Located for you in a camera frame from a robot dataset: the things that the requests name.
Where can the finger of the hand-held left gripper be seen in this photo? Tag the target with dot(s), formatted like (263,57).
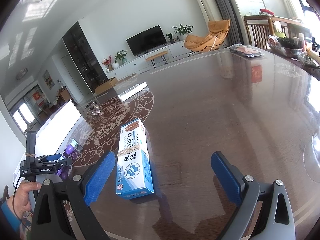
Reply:
(65,162)
(53,157)

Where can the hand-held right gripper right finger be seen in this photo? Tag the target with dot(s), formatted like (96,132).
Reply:
(225,177)

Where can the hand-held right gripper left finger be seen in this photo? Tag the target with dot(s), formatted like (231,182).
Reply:
(98,177)

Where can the purple plastic toy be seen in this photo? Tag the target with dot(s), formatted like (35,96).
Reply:
(68,151)

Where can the white storage box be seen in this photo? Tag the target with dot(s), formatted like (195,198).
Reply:
(62,122)

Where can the blue white medicine box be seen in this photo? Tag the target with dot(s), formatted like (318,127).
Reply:
(135,167)

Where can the person's left forearm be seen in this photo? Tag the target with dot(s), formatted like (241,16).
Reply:
(8,217)

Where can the brown patterned desktop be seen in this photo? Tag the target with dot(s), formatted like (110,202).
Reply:
(212,117)

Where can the person's left hand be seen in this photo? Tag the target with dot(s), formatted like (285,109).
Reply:
(21,197)

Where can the dark hair clip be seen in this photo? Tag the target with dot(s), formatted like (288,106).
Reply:
(93,110)

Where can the red door decoration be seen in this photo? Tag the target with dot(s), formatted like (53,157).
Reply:
(38,98)

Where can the cardboard box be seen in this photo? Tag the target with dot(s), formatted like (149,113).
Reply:
(106,85)

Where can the white flat box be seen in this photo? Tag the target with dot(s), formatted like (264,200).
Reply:
(128,94)

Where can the round ceiling light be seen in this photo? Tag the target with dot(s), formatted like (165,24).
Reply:
(22,74)

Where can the dark display cabinet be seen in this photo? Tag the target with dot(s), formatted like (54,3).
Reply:
(82,55)

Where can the red flower arrangement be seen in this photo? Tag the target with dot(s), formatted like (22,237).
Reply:
(107,62)

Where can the white round vase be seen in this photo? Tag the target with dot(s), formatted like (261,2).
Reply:
(115,65)

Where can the green potted plant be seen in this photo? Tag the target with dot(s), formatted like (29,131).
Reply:
(121,56)

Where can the dark flat tray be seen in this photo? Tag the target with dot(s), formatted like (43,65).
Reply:
(245,51)

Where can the wooden bench with metal legs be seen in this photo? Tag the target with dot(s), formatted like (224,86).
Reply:
(156,54)

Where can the white TV cabinet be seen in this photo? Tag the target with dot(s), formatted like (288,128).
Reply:
(175,50)

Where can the orange rocking chair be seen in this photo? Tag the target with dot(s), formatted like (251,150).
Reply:
(200,41)

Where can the black television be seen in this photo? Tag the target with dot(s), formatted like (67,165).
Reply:
(146,40)

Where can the clutter of small table things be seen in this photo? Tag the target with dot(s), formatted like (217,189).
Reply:
(290,45)

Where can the wooden chair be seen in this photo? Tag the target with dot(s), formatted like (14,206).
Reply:
(257,32)

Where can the small potted plant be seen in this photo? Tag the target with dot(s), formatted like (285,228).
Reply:
(170,38)

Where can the large leafy potted plant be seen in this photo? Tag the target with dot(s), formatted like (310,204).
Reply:
(182,31)

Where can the grey curtain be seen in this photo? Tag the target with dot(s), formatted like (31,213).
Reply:
(225,5)

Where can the cream covered floor air conditioner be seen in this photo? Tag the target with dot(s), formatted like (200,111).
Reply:
(205,2)

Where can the wall painting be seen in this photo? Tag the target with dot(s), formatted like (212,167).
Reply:
(48,79)

